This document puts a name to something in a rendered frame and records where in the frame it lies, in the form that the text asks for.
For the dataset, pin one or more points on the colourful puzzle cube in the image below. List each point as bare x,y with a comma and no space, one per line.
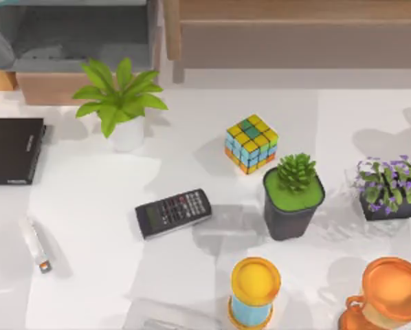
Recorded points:
252,144

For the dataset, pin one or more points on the black calculator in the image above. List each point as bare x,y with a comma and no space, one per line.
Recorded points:
172,212

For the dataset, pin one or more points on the green succulent in black pot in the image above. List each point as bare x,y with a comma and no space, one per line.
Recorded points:
293,203

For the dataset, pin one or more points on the green plant in white pot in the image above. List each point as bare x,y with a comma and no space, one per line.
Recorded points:
121,99

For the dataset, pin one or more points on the yellow and blue hourglass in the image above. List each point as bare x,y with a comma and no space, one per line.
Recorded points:
255,292

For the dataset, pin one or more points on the wooden open shelf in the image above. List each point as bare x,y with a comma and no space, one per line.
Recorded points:
295,34

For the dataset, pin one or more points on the pale wooden drawer front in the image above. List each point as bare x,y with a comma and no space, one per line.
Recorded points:
51,87

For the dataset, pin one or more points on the grey pierced drawer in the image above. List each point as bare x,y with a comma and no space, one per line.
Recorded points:
81,38

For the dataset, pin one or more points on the purple flowers in black pot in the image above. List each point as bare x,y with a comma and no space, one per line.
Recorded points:
387,192

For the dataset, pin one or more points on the white marker pen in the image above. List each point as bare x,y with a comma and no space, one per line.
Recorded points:
35,242

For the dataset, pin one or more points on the orange trophy cup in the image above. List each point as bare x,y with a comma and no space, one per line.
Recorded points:
391,295

